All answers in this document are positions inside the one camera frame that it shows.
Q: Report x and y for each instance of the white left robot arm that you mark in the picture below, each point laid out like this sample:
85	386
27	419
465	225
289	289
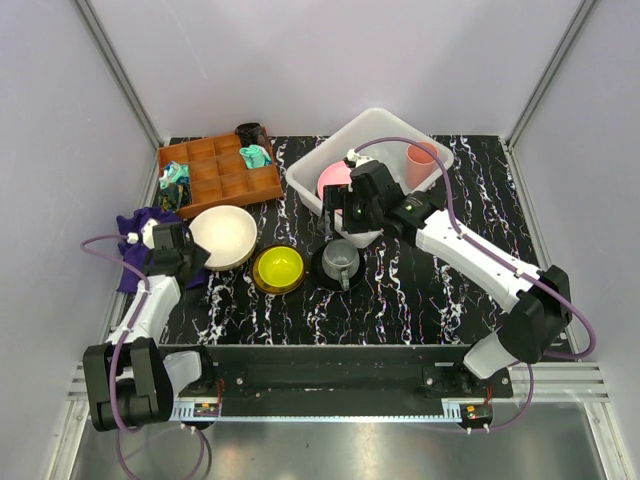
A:
129	382

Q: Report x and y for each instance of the black saucer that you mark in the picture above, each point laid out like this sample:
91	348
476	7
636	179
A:
320	265

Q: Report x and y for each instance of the cream white bowl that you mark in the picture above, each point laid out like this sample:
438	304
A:
228	233

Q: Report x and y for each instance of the dark green patterned cloth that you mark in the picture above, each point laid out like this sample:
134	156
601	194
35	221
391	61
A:
174	197

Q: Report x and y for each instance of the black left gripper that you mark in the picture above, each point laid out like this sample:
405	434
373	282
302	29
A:
201	255

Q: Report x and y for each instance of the orange wooden divided tray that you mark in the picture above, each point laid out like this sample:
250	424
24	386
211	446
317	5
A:
218	174

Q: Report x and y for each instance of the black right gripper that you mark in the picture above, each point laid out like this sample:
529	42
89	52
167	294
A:
347	223

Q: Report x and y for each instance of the mint green rolled cloth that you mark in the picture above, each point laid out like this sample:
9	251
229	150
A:
255	156

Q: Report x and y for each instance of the pink plastic plate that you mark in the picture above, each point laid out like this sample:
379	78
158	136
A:
337	173

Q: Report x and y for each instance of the amber transparent plate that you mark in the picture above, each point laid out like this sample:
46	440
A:
266	288

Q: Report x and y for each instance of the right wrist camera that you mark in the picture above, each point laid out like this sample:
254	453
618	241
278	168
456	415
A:
355	159

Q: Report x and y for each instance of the yellow plastic bowl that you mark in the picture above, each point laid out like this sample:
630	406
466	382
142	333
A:
280	266

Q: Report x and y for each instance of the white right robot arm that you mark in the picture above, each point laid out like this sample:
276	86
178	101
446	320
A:
535	301

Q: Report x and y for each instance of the pink plastic cup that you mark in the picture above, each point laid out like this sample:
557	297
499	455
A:
420	163

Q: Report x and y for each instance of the teal white patterned cloth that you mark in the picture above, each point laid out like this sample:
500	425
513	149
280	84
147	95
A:
174	173

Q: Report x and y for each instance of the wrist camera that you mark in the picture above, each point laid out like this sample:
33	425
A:
144	236
355	159

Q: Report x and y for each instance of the dark brown cup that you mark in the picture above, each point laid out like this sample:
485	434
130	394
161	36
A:
252	133

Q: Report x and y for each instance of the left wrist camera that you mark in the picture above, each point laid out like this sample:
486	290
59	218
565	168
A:
144	236

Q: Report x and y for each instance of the translucent white plastic bin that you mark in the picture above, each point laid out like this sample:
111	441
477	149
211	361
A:
371	124

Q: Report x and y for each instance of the grey ceramic mug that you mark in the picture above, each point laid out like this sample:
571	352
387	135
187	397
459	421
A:
341	265

